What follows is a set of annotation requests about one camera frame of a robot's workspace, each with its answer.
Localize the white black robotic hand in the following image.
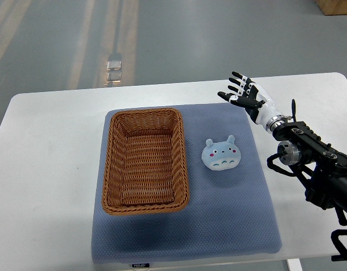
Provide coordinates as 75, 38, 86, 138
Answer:
218, 71, 287, 133

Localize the blue plush toy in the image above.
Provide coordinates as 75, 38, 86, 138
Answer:
201, 135, 241, 171

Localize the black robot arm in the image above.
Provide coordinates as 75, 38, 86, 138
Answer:
267, 115, 347, 226

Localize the brown wicker basket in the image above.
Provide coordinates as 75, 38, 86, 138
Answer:
101, 108, 190, 216

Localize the blue foam cushion mat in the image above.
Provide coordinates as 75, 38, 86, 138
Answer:
92, 103, 281, 264

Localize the metal floor socket plate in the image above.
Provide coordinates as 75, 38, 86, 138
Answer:
106, 53, 122, 84

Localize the white table leg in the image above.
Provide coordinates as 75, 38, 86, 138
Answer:
287, 259, 303, 271

